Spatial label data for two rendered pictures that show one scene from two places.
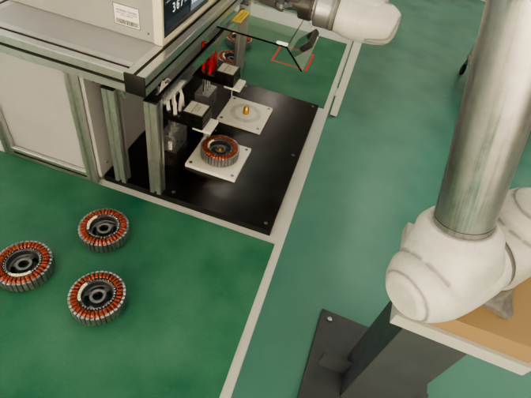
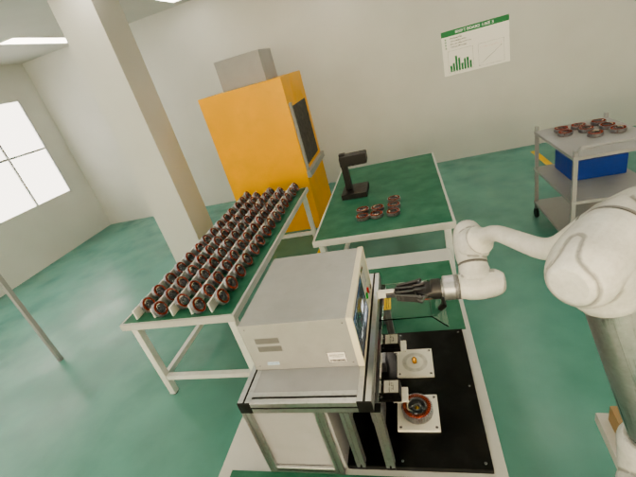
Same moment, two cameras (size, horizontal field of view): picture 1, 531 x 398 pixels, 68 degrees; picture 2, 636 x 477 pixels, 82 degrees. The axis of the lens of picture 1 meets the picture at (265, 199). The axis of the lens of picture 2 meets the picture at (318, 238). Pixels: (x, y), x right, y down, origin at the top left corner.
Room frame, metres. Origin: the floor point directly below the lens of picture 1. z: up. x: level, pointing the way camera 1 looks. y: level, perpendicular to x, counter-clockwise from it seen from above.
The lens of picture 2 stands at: (-0.07, 0.17, 2.02)
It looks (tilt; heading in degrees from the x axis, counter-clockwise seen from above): 25 degrees down; 10
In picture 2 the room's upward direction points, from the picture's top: 16 degrees counter-clockwise
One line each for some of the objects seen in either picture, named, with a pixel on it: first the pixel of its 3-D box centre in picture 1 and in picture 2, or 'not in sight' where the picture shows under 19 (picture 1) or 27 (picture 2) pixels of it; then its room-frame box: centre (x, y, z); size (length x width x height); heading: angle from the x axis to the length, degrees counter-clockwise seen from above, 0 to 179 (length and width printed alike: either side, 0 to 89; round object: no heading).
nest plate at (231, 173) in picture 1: (219, 156); (417, 413); (0.88, 0.16, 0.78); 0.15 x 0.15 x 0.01; 83
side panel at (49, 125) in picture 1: (39, 116); (295, 440); (0.72, 0.58, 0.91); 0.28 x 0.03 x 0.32; 83
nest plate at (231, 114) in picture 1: (245, 114); (415, 362); (1.12, 0.13, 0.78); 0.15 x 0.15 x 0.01; 83
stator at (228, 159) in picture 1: (220, 150); (416, 408); (0.88, 0.16, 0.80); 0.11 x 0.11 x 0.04
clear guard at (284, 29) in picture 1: (261, 30); (403, 305); (1.19, 0.13, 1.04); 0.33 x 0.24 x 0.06; 83
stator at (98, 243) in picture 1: (104, 230); not in sight; (0.54, 0.36, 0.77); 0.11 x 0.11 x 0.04
